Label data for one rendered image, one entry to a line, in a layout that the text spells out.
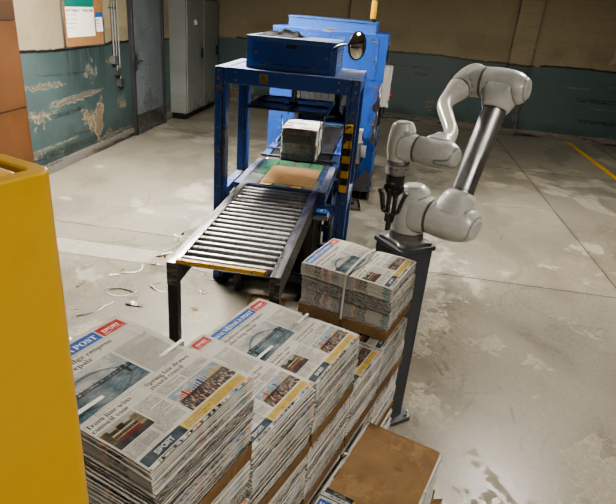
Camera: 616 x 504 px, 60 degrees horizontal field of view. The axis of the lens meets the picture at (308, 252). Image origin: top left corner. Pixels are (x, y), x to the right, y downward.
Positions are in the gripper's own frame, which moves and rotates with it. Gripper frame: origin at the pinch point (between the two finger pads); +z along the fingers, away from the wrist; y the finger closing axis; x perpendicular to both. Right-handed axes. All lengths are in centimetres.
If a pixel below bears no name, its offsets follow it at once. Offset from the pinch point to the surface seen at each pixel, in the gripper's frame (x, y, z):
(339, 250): -18.5, -12.6, 10.2
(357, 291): -36.4, 4.0, 15.5
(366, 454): -68, 27, 56
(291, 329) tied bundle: -80, 1, 10
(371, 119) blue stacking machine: 343, -146, 26
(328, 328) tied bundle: -72, 10, 10
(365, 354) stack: -46, 14, 34
